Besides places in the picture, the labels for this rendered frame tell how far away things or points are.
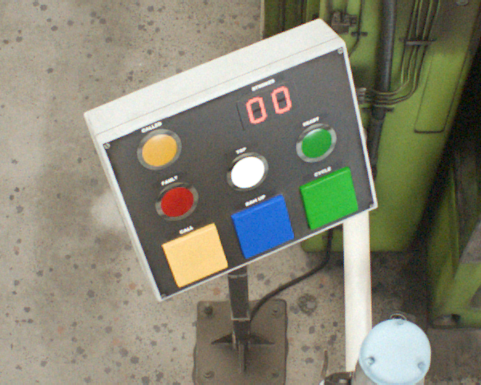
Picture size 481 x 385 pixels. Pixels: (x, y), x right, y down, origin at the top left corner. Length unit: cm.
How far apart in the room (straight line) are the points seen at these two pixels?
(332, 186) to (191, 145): 22
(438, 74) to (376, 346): 77
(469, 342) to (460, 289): 29
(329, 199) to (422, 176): 69
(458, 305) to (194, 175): 106
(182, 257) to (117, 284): 109
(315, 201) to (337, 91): 16
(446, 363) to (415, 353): 135
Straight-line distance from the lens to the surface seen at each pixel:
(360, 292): 184
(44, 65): 282
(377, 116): 188
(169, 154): 136
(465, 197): 206
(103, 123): 136
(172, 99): 136
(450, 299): 229
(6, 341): 254
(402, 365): 113
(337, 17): 162
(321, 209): 149
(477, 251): 200
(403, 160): 209
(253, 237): 147
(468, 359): 250
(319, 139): 143
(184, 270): 146
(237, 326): 227
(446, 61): 178
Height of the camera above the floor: 238
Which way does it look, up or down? 66 degrees down
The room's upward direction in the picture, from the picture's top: 3 degrees counter-clockwise
